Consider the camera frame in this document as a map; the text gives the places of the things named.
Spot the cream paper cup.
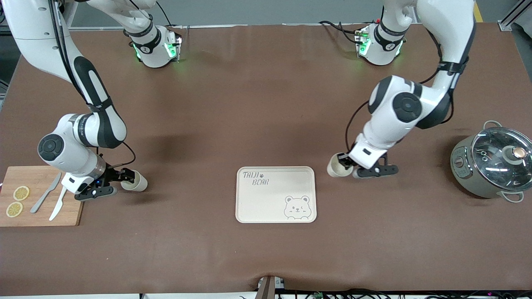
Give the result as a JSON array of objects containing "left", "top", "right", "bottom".
[
  {"left": 121, "top": 169, "right": 148, "bottom": 192},
  {"left": 327, "top": 153, "right": 354, "bottom": 178}
]

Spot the glass pot lid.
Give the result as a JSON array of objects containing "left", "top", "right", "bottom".
[{"left": 471, "top": 127, "right": 532, "bottom": 191}]

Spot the wooden cutting board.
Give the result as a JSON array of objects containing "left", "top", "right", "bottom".
[{"left": 0, "top": 166, "right": 84, "bottom": 227}]

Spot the white bear print tray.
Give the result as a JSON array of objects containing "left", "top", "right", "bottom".
[{"left": 236, "top": 166, "right": 317, "bottom": 224}]

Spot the aluminium frame profile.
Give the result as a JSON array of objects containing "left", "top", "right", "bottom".
[{"left": 498, "top": 0, "right": 532, "bottom": 32}]

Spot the grey plastic knife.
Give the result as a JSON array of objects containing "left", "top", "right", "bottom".
[{"left": 30, "top": 174, "right": 62, "bottom": 214}]

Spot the black base cable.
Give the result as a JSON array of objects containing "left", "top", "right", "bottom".
[{"left": 318, "top": 20, "right": 366, "bottom": 44}]

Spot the green-lit arm base box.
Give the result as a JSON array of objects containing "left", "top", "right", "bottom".
[
  {"left": 355, "top": 24, "right": 372, "bottom": 56},
  {"left": 164, "top": 27, "right": 183, "bottom": 64}
]

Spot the brown table mat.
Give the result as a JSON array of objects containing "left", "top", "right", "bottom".
[{"left": 0, "top": 23, "right": 532, "bottom": 296}]

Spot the white plastic knife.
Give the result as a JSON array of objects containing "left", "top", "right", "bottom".
[{"left": 49, "top": 186, "right": 69, "bottom": 221}]

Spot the grey-green cooking pot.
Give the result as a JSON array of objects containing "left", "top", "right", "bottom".
[{"left": 450, "top": 120, "right": 526, "bottom": 204}]

